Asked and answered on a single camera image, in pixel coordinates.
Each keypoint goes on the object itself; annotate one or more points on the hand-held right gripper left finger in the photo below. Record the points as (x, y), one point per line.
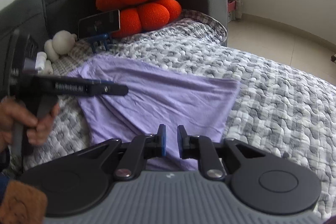
(163, 140)

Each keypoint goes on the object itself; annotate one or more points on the pink basket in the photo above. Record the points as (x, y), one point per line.
(231, 6)

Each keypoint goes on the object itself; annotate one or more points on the grey checked quilt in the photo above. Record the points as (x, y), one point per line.
(275, 108)

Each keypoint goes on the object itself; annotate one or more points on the smartphone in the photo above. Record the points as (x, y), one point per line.
(99, 23)

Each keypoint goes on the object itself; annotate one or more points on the person's left hand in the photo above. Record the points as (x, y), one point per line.
(10, 113)

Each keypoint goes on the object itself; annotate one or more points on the folded beige cloth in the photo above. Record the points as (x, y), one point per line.
(49, 67)

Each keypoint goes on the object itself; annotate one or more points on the white plush toy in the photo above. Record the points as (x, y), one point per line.
(63, 41)

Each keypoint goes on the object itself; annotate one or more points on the blue phone stand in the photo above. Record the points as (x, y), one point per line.
(98, 39)

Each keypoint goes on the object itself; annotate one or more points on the brown fuzzy cloth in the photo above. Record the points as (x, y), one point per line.
(21, 203)

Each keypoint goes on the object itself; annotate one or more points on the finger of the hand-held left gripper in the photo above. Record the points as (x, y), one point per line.
(115, 90)

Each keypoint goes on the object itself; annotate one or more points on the light purple shirt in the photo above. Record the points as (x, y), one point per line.
(162, 98)

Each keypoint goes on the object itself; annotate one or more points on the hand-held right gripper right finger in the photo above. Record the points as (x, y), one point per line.
(180, 140)

